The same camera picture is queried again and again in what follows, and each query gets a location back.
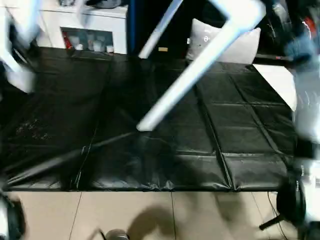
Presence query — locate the white plastic table leg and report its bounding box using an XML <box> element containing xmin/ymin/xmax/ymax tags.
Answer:
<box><xmin>136</xmin><ymin>14</ymin><xmax>261</xmax><ymax>132</ymax></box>
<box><xmin>74</xmin><ymin>0</ymin><xmax>90</xmax><ymax>27</ymax></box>
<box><xmin>7</xmin><ymin>0</ymin><xmax>42</xmax><ymax>51</ymax></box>
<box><xmin>138</xmin><ymin>0</ymin><xmax>185</xmax><ymax>60</ymax></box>

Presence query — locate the thin black bar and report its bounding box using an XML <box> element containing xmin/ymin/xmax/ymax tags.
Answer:
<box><xmin>254</xmin><ymin>56</ymin><xmax>293</xmax><ymax>61</ymax></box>

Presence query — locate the white low table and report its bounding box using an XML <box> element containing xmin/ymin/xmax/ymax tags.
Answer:
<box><xmin>252</xmin><ymin>63</ymin><xmax>298</xmax><ymax>112</ymax></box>

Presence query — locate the grey cushion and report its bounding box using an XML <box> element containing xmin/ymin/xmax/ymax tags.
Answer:
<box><xmin>186</xmin><ymin>18</ymin><xmax>262</xmax><ymax>63</ymax></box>

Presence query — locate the black sofa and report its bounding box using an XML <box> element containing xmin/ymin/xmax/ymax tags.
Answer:
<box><xmin>126</xmin><ymin>0</ymin><xmax>276</xmax><ymax>62</ymax></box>

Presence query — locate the white cabinet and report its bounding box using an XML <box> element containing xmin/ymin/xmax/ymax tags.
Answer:
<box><xmin>37</xmin><ymin>4</ymin><xmax>127</xmax><ymax>55</ymax></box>

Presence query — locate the grey bag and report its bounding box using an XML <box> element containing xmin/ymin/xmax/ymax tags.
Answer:
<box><xmin>87</xmin><ymin>0</ymin><xmax>128</xmax><ymax>8</ymax></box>

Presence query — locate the black table mat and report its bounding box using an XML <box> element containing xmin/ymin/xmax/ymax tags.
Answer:
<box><xmin>0</xmin><ymin>46</ymin><xmax>303</xmax><ymax>193</ymax></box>

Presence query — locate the black metal table frame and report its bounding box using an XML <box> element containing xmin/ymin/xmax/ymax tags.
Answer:
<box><xmin>259</xmin><ymin>214</ymin><xmax>286</xmax><ymax>231</ymax></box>

